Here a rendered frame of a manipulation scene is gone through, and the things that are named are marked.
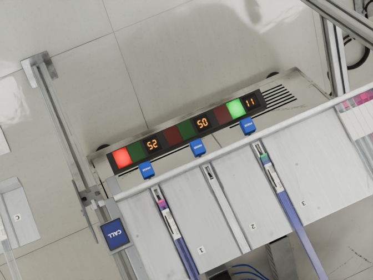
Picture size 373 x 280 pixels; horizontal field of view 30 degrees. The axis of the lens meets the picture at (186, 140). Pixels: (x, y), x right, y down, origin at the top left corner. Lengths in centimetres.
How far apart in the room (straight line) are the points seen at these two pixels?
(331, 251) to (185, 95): 67
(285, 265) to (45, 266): 93
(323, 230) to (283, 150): 43
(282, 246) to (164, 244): 42
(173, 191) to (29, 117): 78
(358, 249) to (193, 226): 65
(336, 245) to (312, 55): 70
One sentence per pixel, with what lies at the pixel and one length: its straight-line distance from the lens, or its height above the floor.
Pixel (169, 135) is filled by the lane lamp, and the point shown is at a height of 65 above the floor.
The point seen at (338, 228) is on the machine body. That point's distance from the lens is 179.
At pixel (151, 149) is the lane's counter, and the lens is 138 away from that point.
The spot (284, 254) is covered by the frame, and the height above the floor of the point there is 66.
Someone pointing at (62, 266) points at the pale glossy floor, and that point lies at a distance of 237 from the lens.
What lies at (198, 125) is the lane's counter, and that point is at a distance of 140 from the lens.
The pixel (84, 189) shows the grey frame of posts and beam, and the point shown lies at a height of 64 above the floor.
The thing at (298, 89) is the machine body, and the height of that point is 18.
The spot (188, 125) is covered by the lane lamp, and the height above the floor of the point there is 65.
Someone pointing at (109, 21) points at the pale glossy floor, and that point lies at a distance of 197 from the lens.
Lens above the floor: 179
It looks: 54 degrees down
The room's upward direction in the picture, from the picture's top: 145 degrees clockwise
